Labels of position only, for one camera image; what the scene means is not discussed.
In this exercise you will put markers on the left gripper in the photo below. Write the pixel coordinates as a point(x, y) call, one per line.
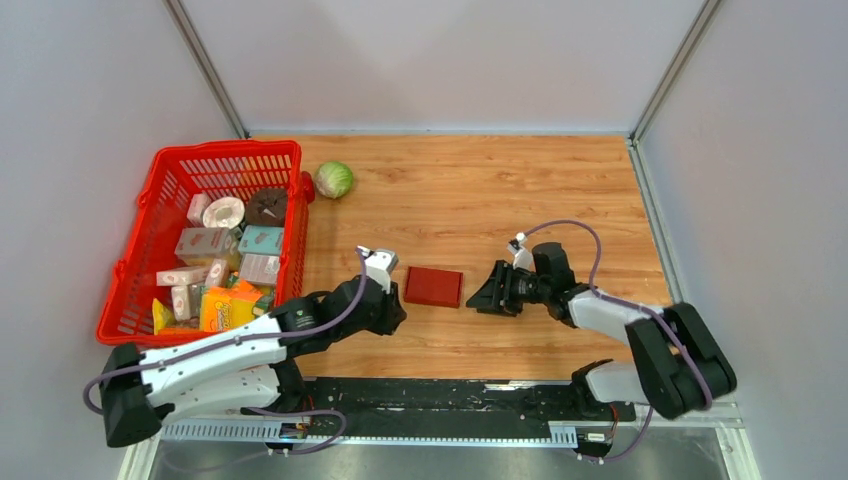
point(394, 312)

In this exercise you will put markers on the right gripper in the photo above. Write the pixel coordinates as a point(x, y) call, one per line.
point(493, 298)

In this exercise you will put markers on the red paper box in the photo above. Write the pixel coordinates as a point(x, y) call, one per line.
point(433, 287)

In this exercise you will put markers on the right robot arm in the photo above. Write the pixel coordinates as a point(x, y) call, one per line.
point(677, 366)

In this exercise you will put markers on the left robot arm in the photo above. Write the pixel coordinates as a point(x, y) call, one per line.
point(244, 369)

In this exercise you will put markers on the teal box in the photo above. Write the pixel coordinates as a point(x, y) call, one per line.
point(262, 240)

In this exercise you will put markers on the pink box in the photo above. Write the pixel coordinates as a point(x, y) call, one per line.
point(197, 242)

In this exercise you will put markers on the green cabbage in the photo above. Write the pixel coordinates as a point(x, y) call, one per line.
point(333, 179)

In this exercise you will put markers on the red pepper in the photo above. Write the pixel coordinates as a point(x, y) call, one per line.
point(308, 187)

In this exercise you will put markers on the brown round cake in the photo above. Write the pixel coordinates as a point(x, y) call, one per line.
point(267, 207)

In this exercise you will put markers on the orange yellow snack bag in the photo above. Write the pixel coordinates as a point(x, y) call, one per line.
point(226, 308)

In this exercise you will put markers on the pink tape roll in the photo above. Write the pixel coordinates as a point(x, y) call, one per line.
point(225, 212)

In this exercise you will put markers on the red plastic basket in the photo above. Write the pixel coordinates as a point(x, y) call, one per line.
point(238, 168)

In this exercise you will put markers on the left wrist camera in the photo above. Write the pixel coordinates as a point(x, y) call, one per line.
point(379, 265)

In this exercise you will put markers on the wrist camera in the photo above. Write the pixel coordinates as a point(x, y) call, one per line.
point(379, 265)
point(522, 257)

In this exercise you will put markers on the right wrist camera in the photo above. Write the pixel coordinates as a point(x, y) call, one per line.
point(522, 257)

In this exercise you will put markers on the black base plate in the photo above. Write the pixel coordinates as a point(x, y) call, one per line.
point(449, 409)

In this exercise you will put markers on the aluminium frame rail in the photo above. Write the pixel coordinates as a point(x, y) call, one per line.
point(583, 440)

